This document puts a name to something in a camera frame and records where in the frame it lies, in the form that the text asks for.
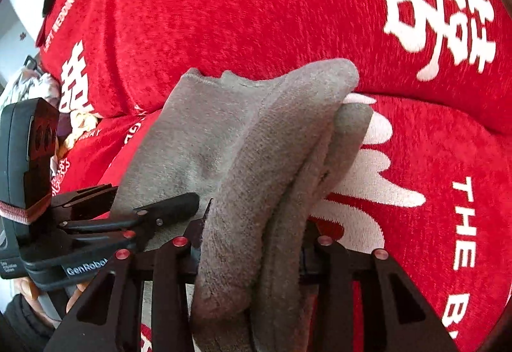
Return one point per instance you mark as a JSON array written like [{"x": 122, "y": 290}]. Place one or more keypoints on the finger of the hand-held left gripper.
[
  {"x": 168, "y": 206},
  {"x": 88, "y": 194}
]

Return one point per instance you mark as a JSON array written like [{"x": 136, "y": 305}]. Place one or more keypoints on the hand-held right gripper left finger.
[{"x": 168, "y": 276}]

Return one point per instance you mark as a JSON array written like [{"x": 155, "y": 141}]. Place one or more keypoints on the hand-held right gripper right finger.
[{"x": 334, "y": 276}]

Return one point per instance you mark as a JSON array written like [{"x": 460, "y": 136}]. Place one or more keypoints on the grey knit garment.
[{"x": 240, "y": 136}]

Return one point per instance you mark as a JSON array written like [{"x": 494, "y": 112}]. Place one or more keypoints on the person's left forearm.
[{"x": 24, "y": 324}]

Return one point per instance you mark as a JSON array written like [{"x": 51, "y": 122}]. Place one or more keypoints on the person's left hand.
[{"x": 76, "y": 296}]

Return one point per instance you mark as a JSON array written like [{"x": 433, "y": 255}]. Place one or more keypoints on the yellow garment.
[{"x": 82, "y": 124}]

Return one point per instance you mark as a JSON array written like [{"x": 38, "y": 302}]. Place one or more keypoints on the light blue patterned garment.
[{"x": 36, "y": 86}]

